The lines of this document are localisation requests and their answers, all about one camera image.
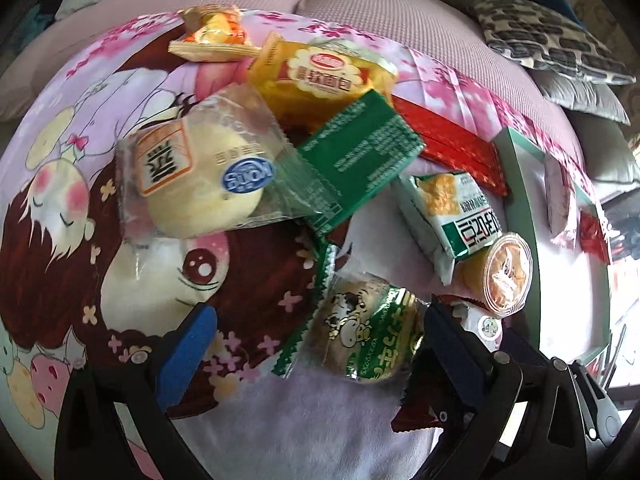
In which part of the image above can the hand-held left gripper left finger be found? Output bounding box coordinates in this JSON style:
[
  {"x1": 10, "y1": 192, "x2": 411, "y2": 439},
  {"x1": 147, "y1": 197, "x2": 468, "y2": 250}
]
[{"x1": 55, "y1": 304, "x2": 219, "y2": 480}]

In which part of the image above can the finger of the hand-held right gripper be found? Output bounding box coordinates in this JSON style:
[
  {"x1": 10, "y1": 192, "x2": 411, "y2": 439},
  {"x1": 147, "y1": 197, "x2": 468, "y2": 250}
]
[{"x1": 570, "y1": 360, "x2": 626, "y2": 443}]

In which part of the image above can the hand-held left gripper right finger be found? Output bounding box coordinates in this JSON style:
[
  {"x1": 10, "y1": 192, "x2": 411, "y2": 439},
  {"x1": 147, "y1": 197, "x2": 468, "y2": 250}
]
[{"x1": 415, "y1": 297, "x2": 586, "y2": 480}]

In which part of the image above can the small white snack packet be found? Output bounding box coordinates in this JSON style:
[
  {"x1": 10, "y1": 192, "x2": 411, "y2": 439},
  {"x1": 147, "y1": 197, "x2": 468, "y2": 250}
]
[{"x1": 449, "y1": 299, "x2": 504, "y2": 357}]

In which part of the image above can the green cow print cake packet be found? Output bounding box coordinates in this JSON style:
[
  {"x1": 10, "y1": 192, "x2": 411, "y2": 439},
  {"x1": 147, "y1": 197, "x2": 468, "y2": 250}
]
[{"x1": 271, "y1": 244, "x2": 427, "y2": 387}]

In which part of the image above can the round orange pastry cup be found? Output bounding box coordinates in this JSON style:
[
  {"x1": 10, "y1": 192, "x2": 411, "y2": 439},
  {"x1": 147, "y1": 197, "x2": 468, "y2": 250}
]
[{"x1": 454, "y1": 232, "x2": 534, "y2": 319}]

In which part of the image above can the white green cracker packet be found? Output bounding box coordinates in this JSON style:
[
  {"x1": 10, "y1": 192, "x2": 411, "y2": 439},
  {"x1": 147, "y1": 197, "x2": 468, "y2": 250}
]
[{"x1": 399, "y1": 172, "x2": 504, "y2": 287}]

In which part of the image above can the green rimmed white tray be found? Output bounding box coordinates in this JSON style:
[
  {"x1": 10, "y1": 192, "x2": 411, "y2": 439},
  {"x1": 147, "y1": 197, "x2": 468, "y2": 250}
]
[{"x1": 492, "y1": 126, "x2": 615, "y2": 367}]

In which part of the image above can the round bun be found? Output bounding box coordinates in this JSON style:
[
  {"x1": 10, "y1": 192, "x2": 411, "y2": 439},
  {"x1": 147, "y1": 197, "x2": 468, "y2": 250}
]
[{"x1": 116, "y1": 85, "x2": 323, "y2": 242}]

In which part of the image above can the dark green snack packet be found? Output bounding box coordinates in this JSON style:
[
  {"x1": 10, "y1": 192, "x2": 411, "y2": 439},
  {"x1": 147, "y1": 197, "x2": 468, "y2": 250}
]
[{"x1": 299, "y1": 90, "x2": 427, "y2": 237}]

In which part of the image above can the red snack packet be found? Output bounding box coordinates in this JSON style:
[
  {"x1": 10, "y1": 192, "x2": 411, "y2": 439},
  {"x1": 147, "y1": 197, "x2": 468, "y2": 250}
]
[
  {"x1": 391, "y1": 399, "x2": 452, "y2": 434},
  {"x1": 579, "y1": 209, "x2": 614, "y2": 266}
]

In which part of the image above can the pink white snack packet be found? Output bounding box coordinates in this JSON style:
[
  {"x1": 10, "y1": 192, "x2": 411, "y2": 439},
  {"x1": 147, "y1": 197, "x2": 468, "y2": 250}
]
[{"x1": 544, "y1": 154, "x2": 582, "y2": 252}]

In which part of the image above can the printed blanket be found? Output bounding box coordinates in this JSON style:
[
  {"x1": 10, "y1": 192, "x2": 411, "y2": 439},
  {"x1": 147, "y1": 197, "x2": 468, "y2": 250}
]
[{"x1": 0, "y1": 7, "x2": 617, "y2": 480}]

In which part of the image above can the red patterned snack box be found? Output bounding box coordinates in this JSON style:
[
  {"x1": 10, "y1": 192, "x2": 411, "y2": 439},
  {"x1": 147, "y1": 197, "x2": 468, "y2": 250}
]
[{"x1": 391, "y1": 95, "x2": 510, "y2": 197}]

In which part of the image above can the grey quilted pillow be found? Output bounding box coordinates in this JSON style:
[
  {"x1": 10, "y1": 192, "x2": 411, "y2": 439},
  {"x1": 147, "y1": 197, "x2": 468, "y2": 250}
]
[{"x1": 529, "y1": 67, "x2": 632, "y2": 127}]

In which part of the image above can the yellow bread packet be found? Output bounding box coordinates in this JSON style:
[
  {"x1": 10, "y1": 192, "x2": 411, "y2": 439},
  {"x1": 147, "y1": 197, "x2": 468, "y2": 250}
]
[{"x1": 246, "y1": 31, "x2": 399, "y2": 128}]

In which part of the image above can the orange yellow snack packet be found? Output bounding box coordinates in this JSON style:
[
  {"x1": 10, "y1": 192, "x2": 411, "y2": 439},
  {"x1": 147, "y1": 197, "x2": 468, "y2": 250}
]
[{"x1": 168, "y1": 4, "x2": 262, "y2": 62}]

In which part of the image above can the black white patterned pillow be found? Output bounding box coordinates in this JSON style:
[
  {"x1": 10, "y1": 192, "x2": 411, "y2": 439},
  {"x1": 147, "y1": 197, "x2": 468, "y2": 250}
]
[{"x1": 469, "y1": 0, "x2": 637, "y2": 87}]

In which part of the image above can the pink sofa cover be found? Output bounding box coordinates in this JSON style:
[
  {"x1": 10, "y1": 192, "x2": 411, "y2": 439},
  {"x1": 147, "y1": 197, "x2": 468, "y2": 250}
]
[{"x1": 0, "y1": 0, "x2": 587, "y2": 173}]

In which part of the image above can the blue cloth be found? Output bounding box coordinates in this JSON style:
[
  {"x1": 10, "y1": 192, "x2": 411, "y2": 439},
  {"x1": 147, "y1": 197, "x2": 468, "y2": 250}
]
[{"x1": 504, "y1": 0, "x2": 584, "y2": 27}]

